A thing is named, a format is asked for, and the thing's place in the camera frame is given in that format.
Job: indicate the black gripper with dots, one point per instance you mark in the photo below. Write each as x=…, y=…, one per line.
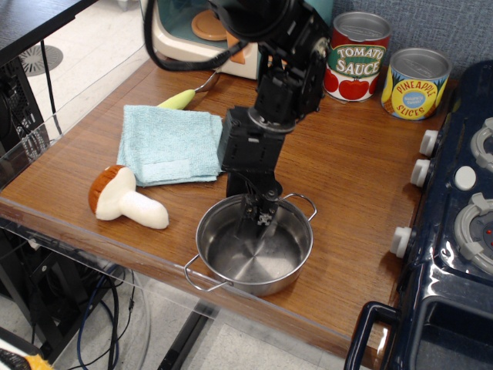
x=248, y=154

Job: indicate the stainless steel pot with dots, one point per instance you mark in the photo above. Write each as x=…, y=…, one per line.
x=258, y=257

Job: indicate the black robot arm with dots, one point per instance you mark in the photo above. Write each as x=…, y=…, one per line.
x=293, y=44

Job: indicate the light blue folded cloth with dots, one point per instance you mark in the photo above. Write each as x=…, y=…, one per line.
x=169, y=146

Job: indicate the plush mushroom toy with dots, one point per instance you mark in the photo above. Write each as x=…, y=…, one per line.
x=113, y=194

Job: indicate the tomato sauce can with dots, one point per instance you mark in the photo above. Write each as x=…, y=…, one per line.
x=357, y=49

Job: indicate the pineapple slices can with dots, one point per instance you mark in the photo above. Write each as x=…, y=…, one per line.
x=415, y=82

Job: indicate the dark blue toy stove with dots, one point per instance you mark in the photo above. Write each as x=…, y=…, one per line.
x=443, y=319

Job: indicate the black side desk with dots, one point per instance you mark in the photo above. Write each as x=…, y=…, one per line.
x=23, y=25

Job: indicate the green handled spoon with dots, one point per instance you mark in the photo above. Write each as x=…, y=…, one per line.
x=182, y=99

